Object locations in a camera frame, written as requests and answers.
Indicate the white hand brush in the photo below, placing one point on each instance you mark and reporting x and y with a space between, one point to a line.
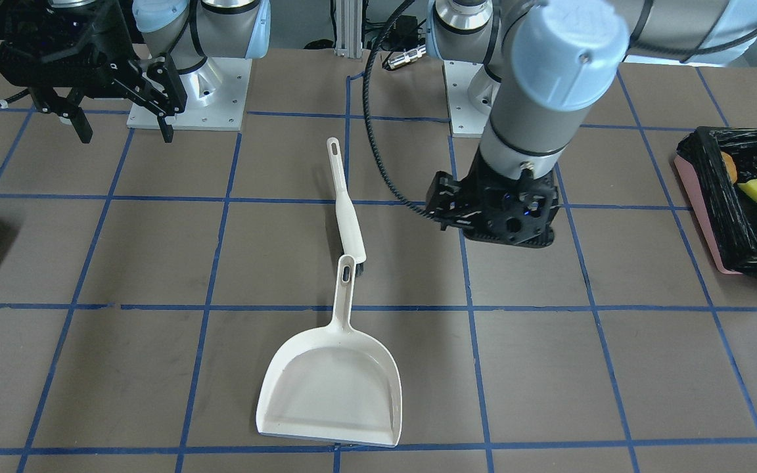
348 224

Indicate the brown potato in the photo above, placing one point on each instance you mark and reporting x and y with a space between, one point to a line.
730 167

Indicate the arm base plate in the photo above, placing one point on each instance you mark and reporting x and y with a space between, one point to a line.
471 91
216 91

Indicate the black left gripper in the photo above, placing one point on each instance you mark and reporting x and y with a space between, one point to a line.
445 192

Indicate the white plastic dustpan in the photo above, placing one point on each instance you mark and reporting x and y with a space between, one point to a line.
333 383

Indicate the pink bin with black bag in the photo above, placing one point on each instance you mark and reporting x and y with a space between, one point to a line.
726 216

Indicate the aluminium frame post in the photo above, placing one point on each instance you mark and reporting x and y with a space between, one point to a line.
348 29

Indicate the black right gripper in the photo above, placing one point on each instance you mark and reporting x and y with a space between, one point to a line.
99 60

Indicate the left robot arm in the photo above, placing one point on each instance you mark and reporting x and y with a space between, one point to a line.
551 61

